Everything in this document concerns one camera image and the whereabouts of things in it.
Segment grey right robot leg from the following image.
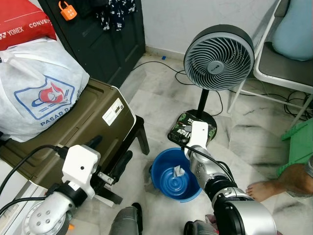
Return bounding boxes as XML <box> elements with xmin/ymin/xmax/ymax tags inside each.
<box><xmin>183</xmin><ymin>220</ymin><xmax>218</xmax><ymax>235</ymax></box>

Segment black stool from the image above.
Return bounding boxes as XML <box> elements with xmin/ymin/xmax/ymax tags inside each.
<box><xmin>73</xmin><ymin>116</ymin><xmax>150</xmax><ymax>206</ymax></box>

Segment black fan power cable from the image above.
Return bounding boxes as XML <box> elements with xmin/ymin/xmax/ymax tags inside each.
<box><xmin>131</xmin><ymin>61</ymin><xmax>224</xmax><ymax>117</ymax></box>

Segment black snack packet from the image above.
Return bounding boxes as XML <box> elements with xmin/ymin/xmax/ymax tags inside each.
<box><xmin>168</xmin><ymin>112</ymin><xmax>217</xmax><ymax>147</ymax></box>

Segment black tangled floor cable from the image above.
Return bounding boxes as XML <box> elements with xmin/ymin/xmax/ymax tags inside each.
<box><xmin>254</xmin><ymin>90</ymin><xmax>313</xmax><ymax>122</ymax></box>

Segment light blue cushion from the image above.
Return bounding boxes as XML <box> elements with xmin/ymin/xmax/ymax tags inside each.
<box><xmin>272</xmin><ymin>0</ymin><xmax>313</xmax><ymax>61</ymax></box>

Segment dark wardrobe door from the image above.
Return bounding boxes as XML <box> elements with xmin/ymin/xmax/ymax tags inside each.
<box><xmin>38</xmin><ymin>0</ymin><xmax>146</xmax><ymax>89</ymax></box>

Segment orange padlock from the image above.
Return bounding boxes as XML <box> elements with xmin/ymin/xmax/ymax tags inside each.
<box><xmin>58</xmin><ymin>0</ymin><xmax>78</xmax><ymax>21</ymax></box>

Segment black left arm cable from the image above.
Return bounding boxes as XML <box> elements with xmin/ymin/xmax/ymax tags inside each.
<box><xmin>0</xmin><ymin>144</ymin><xmax>69</xmax><ymax>216</ymax></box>

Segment white crumpled tissue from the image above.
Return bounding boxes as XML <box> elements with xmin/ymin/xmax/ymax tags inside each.
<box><xmin>171</xmin><ymin>165</ymin><xmax>186</xmax><ymax>178</ymax></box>

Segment grey pedestal fan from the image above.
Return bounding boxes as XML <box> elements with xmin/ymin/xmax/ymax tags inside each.
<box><xmin>184</xmin><ymin>24</ymin><xmax>255</xmax><ymax>142</ymax></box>

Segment olive green storage box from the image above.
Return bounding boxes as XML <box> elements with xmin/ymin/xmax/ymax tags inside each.
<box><xmin>0</xmin><ymin>78</ymin><xmax>137</xmax><ymax>190</ymax></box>

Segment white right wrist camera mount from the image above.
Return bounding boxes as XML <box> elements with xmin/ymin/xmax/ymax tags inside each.
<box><xmin>187</xmin><ymin>121</ymin><xmax>209</xmax><ymax>149</ymax></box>

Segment blue plastic bucket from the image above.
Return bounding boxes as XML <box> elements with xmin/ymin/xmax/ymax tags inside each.
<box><xmin>150</xmin><ymin>148</ymin><xmax>202</xmax><ymax>203</ymax></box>

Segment person's bare leg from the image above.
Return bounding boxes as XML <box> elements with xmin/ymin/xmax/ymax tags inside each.
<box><xmin>246</xmin><ymin>163</ymin><xmax>313</xmax><ymax>202</ymax></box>

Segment grey robot leg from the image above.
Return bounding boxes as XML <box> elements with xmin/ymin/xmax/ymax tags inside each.
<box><xmin>183</xmin><ymin>220</ymin><xmax>218</xmax><ymax>235</ymax></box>
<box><xmin>110</xmin><ymin>202</ymin><xmax>144</xmax><ymax>235</ymax></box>

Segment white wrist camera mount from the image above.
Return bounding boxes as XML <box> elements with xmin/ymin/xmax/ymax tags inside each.
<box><xmin>187</xmin><ymin>121</ymin><xmax>209</xmax><ymax>149</ymax></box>
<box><xmin>62</xmin><ymin>145</ymin><xmax>101</xmax><ymax>199</ymax></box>

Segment white folding chair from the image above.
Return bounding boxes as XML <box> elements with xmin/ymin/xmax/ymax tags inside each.
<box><xmin>227</xmin><ymin>0</ymin><xmax>313</xmax><ymax>118</ymax></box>

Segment white printed shopping bag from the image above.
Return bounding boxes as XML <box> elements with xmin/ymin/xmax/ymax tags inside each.
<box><xmin>0</xmin><ymin>38</ymin><xmax>90</xmax><ymax>142</ymax></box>

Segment green plastic stool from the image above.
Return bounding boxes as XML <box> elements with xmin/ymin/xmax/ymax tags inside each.
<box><xmin>277</xmin><ymin>117</ymin><xmax>313</xmax><ymax>177</ymax></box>

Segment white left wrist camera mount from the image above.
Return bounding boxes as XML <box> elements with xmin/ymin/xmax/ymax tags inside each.
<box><xmin>62</xmin><ymin>145</ymin><xmax>101</xmax><ymax>199</ymax></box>

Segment grey left robot leg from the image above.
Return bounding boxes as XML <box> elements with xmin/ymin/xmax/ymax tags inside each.
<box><xmin>110</xmin><ymin>202</ymin><xmax>144</xmax><ymax>235</ymax></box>

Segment dark floral cloth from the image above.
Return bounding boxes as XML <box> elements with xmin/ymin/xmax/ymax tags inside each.
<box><xmin>94</xmin><ymin>0</ymin><xmax>137</xmax><ymax>31</ymax></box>

